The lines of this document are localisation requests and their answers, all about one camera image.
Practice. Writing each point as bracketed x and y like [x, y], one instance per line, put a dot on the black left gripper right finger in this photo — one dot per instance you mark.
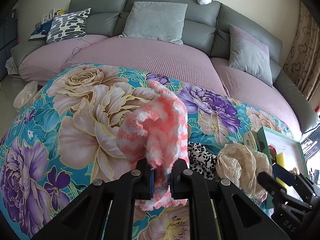
[218, 209]

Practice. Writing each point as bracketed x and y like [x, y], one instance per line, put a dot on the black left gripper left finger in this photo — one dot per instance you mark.
[104, 210]

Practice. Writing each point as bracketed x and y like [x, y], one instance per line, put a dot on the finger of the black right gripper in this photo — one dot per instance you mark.
[289, 178]
[279, 193]

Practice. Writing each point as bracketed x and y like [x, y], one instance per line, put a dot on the cream lace scrunchie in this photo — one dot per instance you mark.
[242, 166]

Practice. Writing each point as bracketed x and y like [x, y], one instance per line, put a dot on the black white leopard scrunchie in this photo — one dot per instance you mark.
[201, 161]

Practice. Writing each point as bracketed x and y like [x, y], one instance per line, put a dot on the pink white striped fluffy cloth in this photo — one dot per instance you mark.
[158, 132]

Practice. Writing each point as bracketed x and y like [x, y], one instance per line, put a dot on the yellow green scouring sponge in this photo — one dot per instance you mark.
[280, 169]

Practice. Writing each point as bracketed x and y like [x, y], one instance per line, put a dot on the teal rimmed white tray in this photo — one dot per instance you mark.
[291, 149]

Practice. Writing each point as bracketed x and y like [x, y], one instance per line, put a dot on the beige patterned curtain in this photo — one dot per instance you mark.
[302, 63]

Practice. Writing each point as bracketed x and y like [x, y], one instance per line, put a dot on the grey mauve right cushion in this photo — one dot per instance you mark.
[249, 55]

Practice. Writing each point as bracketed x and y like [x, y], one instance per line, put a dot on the mauve sofa seat cover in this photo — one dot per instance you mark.
[38, 61]

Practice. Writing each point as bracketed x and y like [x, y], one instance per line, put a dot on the grey leather sofa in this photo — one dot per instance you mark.
[206, 28]

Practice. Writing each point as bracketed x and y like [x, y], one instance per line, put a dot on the dark blue cushion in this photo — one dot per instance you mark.
[41, 32]

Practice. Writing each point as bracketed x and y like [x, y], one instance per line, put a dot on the black white patterned cushion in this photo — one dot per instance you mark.
[67, 26]

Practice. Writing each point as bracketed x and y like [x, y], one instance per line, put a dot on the grey centre cushion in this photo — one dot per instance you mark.
[161, 21]

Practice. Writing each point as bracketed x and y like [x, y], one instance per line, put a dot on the books behind sofa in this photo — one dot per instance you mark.
[48, 17]

